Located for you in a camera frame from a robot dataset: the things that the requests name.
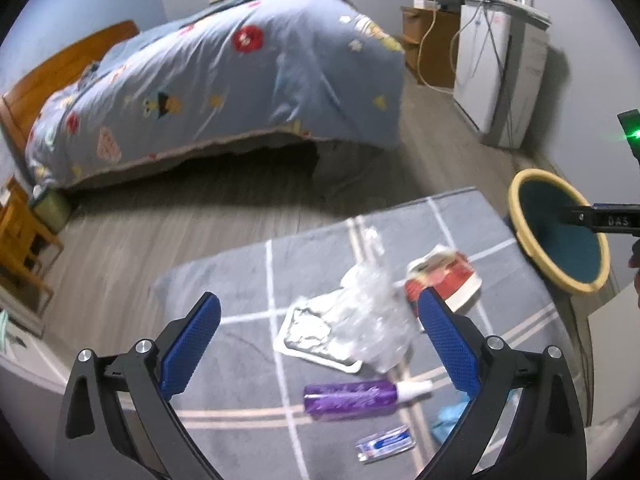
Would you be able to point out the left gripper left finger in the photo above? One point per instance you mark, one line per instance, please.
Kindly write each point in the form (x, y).
(93, 440)

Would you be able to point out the blue white pill blister pack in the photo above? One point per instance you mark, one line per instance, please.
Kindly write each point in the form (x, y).
(385, 444)

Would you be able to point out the person's right hand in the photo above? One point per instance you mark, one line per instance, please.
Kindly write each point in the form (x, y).
(634, 263)

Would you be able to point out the wooden side cabinet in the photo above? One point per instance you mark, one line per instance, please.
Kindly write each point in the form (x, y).
(429, 53)

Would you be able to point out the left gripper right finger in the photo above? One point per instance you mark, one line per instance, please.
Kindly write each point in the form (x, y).
(546, 439)

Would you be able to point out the yellow and teal trash bin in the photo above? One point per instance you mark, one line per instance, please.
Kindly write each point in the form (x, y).
(573, 258)

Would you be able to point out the small wooden chair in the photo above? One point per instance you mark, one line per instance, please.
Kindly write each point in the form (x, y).
(20, 228)

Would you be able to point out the clear plastic bag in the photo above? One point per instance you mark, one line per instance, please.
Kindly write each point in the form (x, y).
(377, 322)

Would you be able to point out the white air purifier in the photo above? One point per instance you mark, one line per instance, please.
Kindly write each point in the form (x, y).
(502, 54)

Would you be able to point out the white wifi router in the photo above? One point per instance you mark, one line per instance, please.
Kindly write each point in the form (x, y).
(510, 2)

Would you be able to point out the silver foil tray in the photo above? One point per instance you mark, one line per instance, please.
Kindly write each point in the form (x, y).
(307, 332)

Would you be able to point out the blue patterned duvet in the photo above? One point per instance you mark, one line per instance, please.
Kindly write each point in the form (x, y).
(318, 70)

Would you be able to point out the grey plaid cushion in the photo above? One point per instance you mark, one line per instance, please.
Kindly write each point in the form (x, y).
(244, 404)

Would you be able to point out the purple spray bottle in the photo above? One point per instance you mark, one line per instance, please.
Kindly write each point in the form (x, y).
(358, 398)

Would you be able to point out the wooden bed headboard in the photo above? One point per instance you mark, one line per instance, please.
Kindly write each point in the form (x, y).
(21, 105)

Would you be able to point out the blue disposable glove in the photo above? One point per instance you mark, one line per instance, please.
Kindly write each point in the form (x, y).
(447, 418)

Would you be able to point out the red snack wrapper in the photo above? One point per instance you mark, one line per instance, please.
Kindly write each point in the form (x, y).
(446, 270)

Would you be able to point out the green small bin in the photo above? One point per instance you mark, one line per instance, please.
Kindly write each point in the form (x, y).
(50, 207)

